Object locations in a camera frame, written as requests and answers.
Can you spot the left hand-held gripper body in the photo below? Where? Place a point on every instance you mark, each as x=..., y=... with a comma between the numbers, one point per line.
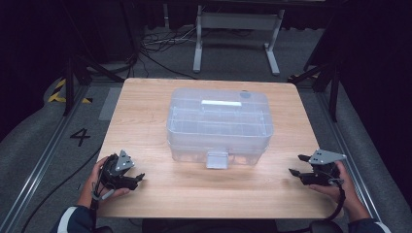
x=116, y=171

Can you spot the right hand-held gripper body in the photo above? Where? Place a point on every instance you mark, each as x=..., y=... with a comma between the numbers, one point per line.
x=324, y=168

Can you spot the clear plastic storage box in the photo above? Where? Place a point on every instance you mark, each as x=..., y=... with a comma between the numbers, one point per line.
x=220, y=126

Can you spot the person's left hand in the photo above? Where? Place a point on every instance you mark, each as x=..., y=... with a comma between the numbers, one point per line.
x=90, y=187

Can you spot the person's right hand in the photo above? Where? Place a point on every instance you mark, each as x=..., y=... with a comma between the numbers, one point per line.
x=348, y=194

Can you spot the black metal stand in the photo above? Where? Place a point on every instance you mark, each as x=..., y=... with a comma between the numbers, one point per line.
x=69, y=84
x=333, y=87

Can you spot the yellow and black floor tape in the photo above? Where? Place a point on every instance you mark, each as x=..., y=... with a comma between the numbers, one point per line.
x=58, y=92

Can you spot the grey metal floor rail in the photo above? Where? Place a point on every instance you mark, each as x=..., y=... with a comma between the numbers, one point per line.
x=348, y=142
x=39, y=165

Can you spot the grey metal desk frame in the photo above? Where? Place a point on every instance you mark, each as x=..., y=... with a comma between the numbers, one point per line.
x=238, y=21

